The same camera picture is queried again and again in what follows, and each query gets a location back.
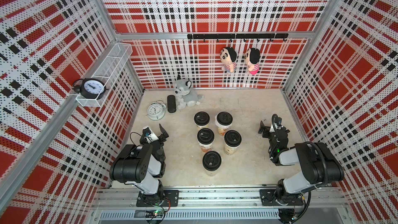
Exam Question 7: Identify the hanging doll blue shorts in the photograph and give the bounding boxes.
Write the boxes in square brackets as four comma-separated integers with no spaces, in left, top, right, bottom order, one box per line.
[220,47,237,73]

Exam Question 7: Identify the grey husky plush toy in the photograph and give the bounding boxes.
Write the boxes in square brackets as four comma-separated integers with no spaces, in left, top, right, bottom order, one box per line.
[174,74,204,110]

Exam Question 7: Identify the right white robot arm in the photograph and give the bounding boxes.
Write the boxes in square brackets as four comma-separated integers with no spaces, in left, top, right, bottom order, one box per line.
[258,114,345,206]

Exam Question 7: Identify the hanging doll pink dress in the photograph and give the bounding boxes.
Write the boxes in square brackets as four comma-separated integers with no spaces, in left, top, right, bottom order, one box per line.
[244,48,260,75]

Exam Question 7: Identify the black glasses case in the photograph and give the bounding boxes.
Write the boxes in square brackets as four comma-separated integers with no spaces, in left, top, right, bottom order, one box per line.
[167,95,177,113]

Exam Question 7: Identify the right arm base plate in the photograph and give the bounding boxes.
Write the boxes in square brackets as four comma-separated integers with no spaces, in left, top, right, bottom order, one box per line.
[260,189,304,206]

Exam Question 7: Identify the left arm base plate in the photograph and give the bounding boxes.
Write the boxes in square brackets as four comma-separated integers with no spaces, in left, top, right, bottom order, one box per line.
[136,190,179,207]

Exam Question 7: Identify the black hook rail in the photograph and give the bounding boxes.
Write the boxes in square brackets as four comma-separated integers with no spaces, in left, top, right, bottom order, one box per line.
[187,33,289,40]

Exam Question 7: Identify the black cup lid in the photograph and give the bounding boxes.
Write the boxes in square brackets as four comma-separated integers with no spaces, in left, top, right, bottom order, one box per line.
[202,150,222,172]
[194,112,210,125]
[197,128,215,145]
[224,130,242,147]
[216,112,233,126]

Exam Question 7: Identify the paper milk tea cup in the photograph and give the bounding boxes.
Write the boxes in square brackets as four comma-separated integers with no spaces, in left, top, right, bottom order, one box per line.
[196,123,208,131]

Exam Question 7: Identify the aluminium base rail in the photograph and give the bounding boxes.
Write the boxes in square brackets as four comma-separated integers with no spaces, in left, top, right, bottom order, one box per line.
[87,185,355,224]

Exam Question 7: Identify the black wall clock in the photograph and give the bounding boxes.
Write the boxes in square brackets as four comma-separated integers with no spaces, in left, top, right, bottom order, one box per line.
[73,78,107,99]

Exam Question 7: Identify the white alarm clock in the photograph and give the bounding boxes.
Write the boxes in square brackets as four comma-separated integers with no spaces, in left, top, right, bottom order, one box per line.
[146,100,167,121]

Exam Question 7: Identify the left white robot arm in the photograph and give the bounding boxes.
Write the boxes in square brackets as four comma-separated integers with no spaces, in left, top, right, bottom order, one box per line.
[109,125,169,206]

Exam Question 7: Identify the white wire basket shelf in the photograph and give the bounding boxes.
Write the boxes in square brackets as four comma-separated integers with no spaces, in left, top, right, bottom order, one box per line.
[76,43,132,107]

